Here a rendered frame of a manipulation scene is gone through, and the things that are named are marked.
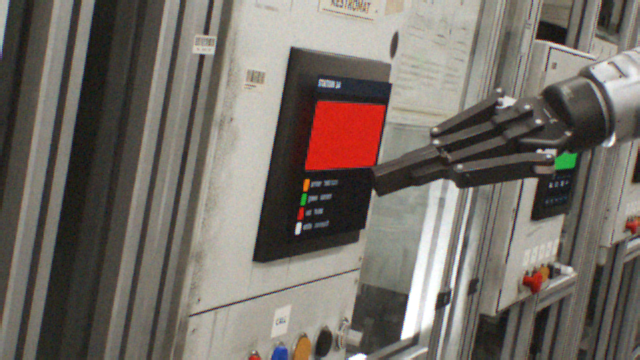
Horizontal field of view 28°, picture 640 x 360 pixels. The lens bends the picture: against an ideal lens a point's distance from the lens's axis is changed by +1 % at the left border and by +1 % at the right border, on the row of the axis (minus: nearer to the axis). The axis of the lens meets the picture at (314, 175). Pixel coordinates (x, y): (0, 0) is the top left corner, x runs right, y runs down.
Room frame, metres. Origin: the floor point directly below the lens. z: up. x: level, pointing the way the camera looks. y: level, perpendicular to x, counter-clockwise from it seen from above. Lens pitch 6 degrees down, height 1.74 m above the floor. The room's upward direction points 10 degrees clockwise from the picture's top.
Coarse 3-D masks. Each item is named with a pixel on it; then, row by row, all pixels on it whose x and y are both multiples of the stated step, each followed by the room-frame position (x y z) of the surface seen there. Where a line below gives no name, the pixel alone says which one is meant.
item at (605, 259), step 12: (600, 252) 3.21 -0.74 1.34; (612, 252) 3.39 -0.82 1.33; (600, 264) 3.25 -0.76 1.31; (612, 264) 3.44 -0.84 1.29; (624, 264) 4.00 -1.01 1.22; (600, 276) 3.28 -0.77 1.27; (600, 288) 3.32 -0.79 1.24; (600, 300) 3.36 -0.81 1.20; (588, 312) 3.22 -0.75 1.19; (600, 312) 3.40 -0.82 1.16; (588, 324) 3.25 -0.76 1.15; (612, 324) 4.00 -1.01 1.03; (588, 336) 3.29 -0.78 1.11; (588, 348) 3.33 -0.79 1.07
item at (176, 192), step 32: (192, 32) 1.00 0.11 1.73; (192, 64) 1.01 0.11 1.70; (192, 96) 1.02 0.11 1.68; (512, 96) 1.99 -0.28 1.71; (192, 128) 1.03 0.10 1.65; (192, 160) 1.04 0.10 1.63; (160, 224) 1.00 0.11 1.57; (160, 256) 1.01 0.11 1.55; (480, 256) 1.99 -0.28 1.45; (160, 288) 1.03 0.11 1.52; (160, 320) 1.03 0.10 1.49; (160, 352) 1.04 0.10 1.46
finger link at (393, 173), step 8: (432, 152) 1.27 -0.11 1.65; (408, 160) 1.27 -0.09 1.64; (416, 160) 1.27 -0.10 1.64; (424, 160) 1.27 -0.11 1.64; (432, 160) 1.27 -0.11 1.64; (384, 168) 1.26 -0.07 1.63; (392, 168) 1.26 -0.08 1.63; (400, 168) 1.26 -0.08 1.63; (408, 168) 1.27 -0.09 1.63; (416, 168) 1.27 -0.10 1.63; (376, 176) 1.26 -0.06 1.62; (384, 176) 1.26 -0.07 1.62; (392, 176) 1.26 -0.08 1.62; (400, 176) 1.27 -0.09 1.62; (408, 176) 1.27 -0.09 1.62; (376, 184) 1.26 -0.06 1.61; (384, 184) 1.27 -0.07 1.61; (392, 184) 1.27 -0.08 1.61; (400, 184) 1.27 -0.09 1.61; (408, 184) 1.28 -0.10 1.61; (376, 192) 1.27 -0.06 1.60; (384, 192) 1.27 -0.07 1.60
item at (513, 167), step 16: (480, 160) 1.26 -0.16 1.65; (496, 160) 1.26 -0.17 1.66; (512, 160) 1.25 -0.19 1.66; (528, 160) 1.25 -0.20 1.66; (544, 160) 1.25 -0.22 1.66; (480, 176) 1.26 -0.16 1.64; (496, 176) 1.26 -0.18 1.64; (512, 176) 1.26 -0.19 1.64; (528, 176) 1.26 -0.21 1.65; (544, 176) 1.26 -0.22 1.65
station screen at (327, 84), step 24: (336, 96) 1.22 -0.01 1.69; (360, 96) 1.28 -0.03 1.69; (384, 96) 1.34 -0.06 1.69; (312, 120) 1.17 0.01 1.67; (384, 120) 1.36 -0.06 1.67; (312, 168) 1.19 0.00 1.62; (336, 168) 1.25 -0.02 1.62; (360, 168) 1.31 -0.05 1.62; (312, 192) 1.20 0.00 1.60; (336, 192) 1.26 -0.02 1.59; (360, 192) 1.33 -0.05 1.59; (312, 216) 1.21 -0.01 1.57; (336, 216) 1.27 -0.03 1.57; (360, 216) 1.34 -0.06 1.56; (288, 240) 1.17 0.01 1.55
